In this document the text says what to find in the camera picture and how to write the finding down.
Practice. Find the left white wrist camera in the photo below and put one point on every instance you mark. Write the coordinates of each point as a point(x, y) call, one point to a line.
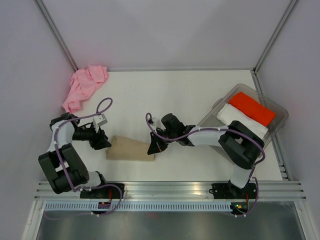
point(98, 121)

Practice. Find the right aluminium frame post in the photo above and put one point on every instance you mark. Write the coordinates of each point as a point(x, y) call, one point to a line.
point(276, 33)

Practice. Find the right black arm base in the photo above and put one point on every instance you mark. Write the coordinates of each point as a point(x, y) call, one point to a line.
point(228, 191)

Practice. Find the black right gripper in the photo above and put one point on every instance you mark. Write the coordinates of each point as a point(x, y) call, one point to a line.
point(156, 145)

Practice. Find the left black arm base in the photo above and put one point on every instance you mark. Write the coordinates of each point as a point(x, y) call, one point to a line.
point(107, 192)

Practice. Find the clear grey plastic bin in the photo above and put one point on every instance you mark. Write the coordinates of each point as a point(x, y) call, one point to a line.
point(210, 120)

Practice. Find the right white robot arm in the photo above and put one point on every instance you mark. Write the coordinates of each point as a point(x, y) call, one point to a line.
point(240, 144)

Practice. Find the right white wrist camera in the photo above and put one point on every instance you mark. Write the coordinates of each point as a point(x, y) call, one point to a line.
point(155, 122)

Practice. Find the rolled orange t shirt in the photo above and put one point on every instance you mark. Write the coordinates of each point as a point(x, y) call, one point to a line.
point(252, 108)

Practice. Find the white slotted cable duct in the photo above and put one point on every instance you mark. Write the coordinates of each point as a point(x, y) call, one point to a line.
point(139, 206)

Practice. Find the pink crumpled t shirt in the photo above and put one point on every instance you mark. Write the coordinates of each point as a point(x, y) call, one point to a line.
point(83, 84)

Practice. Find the aluminium front rail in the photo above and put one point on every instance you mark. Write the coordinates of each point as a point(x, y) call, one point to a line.
point(185, 191)

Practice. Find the beige t shirt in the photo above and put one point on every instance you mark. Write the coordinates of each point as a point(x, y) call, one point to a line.
point(128, 149)

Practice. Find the white t shirt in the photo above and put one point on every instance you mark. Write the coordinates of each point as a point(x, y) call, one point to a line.
point(229, 113)

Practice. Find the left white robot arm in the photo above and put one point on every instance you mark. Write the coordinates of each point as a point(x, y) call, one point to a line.
point(62, 166)

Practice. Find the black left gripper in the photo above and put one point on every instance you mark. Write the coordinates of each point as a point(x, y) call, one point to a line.
point(100, 140)

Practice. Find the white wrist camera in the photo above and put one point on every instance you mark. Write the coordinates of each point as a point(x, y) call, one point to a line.
point(98, 121)
point(155, 122)

